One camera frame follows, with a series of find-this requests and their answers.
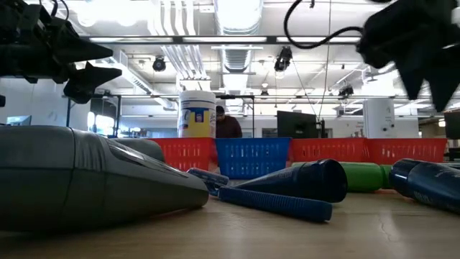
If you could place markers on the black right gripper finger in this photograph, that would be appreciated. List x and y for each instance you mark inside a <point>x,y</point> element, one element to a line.
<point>443,79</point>
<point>413,77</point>

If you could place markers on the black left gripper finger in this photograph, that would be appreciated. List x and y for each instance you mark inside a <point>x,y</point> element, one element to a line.
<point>77,46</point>
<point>86,84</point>

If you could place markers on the green travel bottle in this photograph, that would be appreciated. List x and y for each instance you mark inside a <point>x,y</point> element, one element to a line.
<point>359,176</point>
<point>386,176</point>

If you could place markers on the blue shave butter tube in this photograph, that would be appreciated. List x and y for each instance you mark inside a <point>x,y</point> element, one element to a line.
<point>427,183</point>
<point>305,181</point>

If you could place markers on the dark computer monitor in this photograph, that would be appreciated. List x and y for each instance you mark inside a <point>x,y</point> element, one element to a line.
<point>453,126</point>

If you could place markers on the red plastic basket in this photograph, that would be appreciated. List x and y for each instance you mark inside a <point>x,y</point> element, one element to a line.
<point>327,149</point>
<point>406,150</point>
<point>187,153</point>

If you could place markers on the yellow white wipes canister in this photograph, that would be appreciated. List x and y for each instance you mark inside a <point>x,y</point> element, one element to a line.
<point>197,115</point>

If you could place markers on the black computer monitor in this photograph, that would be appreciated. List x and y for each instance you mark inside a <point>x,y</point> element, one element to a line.
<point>296,124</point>

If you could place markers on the person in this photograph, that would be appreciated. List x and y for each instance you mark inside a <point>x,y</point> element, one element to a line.
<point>228,127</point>

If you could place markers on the blue plastic basket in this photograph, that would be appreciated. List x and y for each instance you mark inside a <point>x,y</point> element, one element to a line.
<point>251,158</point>

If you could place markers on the black ceiling-mounted camera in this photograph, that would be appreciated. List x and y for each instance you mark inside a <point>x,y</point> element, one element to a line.
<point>346,90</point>

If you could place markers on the black ceiling dome camera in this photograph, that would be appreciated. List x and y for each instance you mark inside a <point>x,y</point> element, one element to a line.
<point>159,64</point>

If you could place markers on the black overhead camera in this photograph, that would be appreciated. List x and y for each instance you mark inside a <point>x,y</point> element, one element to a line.
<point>284,59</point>

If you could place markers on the black overhead frame beam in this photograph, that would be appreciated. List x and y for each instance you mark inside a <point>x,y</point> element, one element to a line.
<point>269,39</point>

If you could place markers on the silver ceiling air duct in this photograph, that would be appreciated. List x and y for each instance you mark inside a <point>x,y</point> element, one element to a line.
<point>238,21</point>

